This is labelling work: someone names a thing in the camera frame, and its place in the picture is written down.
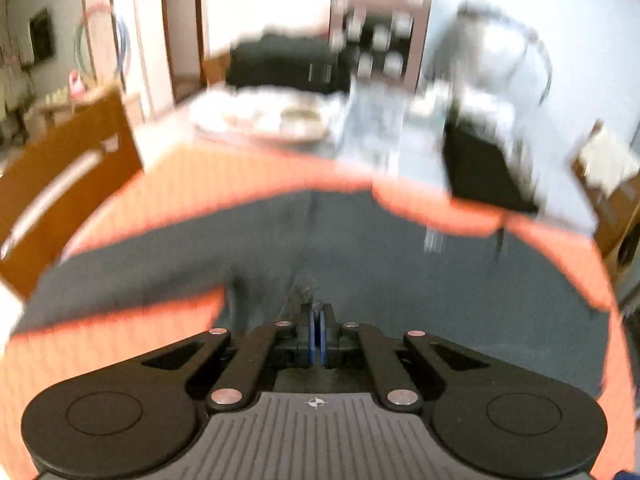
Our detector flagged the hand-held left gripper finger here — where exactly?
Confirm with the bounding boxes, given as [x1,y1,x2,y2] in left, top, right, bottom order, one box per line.
[141,302,317,415]
[320,302,491,415]

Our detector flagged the dark grey garment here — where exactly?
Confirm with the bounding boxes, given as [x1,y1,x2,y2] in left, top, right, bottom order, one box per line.
[27,185,618,411]

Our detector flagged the orange patterned table cover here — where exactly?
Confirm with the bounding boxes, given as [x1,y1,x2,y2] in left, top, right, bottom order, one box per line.
[0,142,628,480]

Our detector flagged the checked leaf-print tablecloth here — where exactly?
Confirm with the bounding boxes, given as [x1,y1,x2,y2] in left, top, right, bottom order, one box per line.
[325,77,601,236]

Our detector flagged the white folded blanket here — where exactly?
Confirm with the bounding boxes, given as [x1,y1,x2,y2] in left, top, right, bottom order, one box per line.
[189,85,343,145]

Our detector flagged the black bag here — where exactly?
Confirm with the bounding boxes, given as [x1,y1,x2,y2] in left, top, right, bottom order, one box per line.
[442,109,542,217]

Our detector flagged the black folded garment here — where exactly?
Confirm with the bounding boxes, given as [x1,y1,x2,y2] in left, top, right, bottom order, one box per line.
[227,34,351,96]

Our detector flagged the wooden chair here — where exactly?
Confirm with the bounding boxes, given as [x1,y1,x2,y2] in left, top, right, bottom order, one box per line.
[571,120,640,263]
[0,85,147,297]

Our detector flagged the white electric fan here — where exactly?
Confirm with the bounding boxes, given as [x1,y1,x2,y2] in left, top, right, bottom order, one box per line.
[440,0,553,111]

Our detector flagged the white cloth on chair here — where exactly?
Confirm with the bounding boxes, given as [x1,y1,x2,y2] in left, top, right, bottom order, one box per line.
[575,120,640,187]

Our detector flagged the colourful hoops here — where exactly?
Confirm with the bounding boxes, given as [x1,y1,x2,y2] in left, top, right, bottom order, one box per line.
[74,2,132,83]

